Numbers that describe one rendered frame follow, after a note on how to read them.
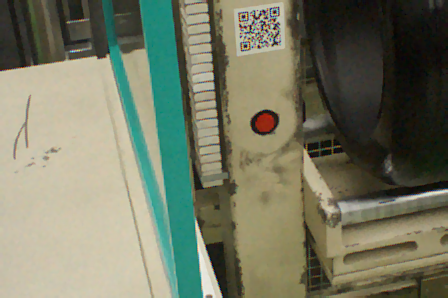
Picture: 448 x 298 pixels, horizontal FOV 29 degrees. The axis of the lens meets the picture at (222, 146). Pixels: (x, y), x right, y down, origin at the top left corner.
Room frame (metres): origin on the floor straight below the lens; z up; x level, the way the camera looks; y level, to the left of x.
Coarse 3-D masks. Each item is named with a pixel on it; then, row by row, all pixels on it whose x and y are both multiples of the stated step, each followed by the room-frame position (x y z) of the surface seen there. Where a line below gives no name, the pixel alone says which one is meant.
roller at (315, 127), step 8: (312, 120) 1.41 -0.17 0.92; (320, 120) 1.41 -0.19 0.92; (304, 128) 1.40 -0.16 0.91; (312, 128) 1.40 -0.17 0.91; (320, 128) 1.40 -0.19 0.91; (328, 128) 1.40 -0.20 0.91; (304, 136) 1.40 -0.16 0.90; (312, 136) 1.40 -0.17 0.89; (320, 136) 1.40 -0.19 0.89; (328, 136) 1.41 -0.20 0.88
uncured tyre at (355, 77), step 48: (336, 0) 1.55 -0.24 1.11; (384, 0) 1.11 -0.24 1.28; (432, 0) 1.05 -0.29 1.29; (336, 48) 1.51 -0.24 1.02; (384, 48) 1.09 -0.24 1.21; (432, 48) 1.03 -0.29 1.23; (336, 96) 1.37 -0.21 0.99; (384, 96) 1.09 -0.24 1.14; (432, 96) 1.03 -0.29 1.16; (384, 144) 1.10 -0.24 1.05; (432, 144) 1.04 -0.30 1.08
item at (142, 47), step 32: (128, 0) 0.67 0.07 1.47; (160, 0) 0.49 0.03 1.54; (128, 32) 0.72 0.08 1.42; (160, 32) 0.49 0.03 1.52; (128, 64) 0.78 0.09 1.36; (160, 64) 0.49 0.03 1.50; (128, 96) 0.85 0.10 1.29; (160, 96) 0.49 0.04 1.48; (160, 128) 0.49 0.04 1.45; (160, 160) 0.49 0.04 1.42; (160, 192) 0.60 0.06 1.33; (160, 224) 0.62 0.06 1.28; (192, 224) 0.49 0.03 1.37; (192, 256) 0.49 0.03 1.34; (192, 288) 0.49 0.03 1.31
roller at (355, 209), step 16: (384, 192) 1.15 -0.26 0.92; (400, 192) 1.15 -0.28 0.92; (416, 192) 1.15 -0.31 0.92; (432, 192) 1.15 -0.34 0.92; (352, 208) 1.13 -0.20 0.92; (368, 208) 1.13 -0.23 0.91; (384, 208) 1.13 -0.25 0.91; (400, 208) 1.13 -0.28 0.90; (416, 208) 1.14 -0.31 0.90; (432, 208) 1.15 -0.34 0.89
